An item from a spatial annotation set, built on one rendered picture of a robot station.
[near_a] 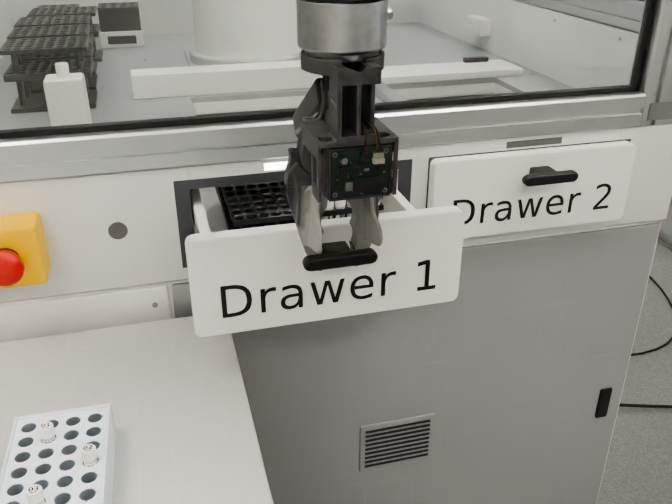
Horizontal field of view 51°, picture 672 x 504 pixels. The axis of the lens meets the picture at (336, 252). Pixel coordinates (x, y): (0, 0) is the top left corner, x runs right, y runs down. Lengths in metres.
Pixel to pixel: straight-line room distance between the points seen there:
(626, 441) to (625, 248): 0.93
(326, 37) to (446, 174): 0.36
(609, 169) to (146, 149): 0.60
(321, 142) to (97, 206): 0.34
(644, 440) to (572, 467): 0.66
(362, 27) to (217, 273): 0.28
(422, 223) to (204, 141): 0.27
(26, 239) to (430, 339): 0.55
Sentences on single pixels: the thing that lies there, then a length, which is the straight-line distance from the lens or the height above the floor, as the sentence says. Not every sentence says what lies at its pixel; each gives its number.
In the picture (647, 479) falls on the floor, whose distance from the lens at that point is 1.88.
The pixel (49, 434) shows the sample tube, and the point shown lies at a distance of 0.68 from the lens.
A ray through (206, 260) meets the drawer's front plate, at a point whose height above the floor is 0.91.
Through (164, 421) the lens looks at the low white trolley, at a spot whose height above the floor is 0.76.
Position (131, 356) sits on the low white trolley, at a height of 0.76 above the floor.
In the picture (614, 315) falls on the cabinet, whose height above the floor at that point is 0.64.
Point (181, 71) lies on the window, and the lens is 0.81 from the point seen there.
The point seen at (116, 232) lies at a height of 0.87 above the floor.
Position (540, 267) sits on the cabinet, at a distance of 1.05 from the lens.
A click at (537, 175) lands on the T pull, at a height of 0.91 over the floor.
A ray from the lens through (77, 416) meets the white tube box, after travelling 0.70.
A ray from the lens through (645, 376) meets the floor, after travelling 2.21.
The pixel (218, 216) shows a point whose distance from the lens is 0.96.
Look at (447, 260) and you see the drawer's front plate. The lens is 0.76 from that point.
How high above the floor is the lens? 1.22
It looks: 27 degrees down
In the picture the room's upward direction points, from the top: straight up
